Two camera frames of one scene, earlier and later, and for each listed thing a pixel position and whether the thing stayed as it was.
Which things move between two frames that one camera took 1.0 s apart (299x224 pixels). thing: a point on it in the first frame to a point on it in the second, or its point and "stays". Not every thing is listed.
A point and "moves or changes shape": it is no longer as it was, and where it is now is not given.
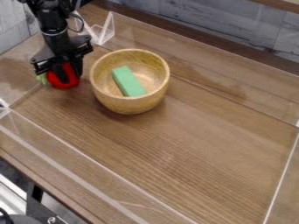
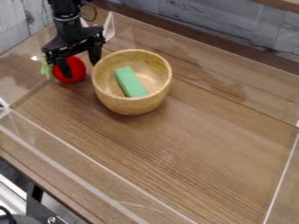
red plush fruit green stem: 51,78 moves or changes shape
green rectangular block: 127,81 stays
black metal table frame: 46,207 stays
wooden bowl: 129,80 stays
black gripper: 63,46 to 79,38
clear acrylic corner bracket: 98,33 stays
